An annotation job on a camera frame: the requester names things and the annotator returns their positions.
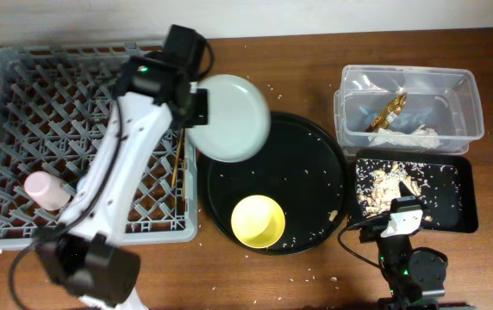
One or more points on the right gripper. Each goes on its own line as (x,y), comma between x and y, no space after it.
(372,231)

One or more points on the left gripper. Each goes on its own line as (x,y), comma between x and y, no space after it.
(202,119)

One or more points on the food scraps and rice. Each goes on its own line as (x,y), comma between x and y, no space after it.
(436,185)

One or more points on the light grey plate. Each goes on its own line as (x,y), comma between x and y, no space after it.
(239,120)

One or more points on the wooden chopstick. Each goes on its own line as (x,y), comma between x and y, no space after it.
(177,158)
(185,167)

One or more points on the white tissue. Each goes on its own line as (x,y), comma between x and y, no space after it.
(424,137)

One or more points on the brown snack wrapper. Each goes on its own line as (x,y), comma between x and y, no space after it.
(389,114)

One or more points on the yellow bowl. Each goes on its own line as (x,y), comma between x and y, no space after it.
(258,221)

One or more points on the pink cup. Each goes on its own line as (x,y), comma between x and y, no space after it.
(46,190)

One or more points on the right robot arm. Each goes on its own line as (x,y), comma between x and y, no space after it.
(415,275)

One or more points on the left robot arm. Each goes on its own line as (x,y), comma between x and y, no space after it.
(153,93)

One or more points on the black rectangular waste tray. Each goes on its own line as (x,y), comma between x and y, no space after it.
(465,221)

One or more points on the clear plastic waste bin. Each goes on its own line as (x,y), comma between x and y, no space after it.
(444,99)

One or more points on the grey plastic dishwasher rack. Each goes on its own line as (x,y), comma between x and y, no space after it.
(54,107)

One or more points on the round black serving tray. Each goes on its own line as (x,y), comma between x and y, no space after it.
(301,167)

